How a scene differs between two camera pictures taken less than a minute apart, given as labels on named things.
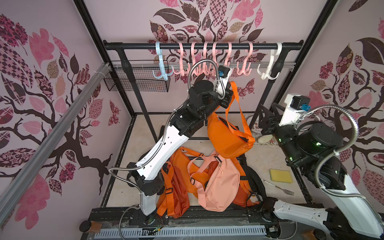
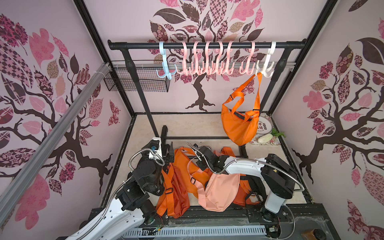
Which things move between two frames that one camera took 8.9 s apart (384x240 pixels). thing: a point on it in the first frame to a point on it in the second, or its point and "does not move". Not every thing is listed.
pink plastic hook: (214, 57) to (218, 71)
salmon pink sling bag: (222, 183) does not move
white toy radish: (265, 138) does not move
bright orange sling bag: (225, 139) to (239, 123)
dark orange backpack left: (174, 202) does not move
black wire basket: (144, 77) does not move
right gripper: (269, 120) to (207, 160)
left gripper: (223, 102) to (167, 159)
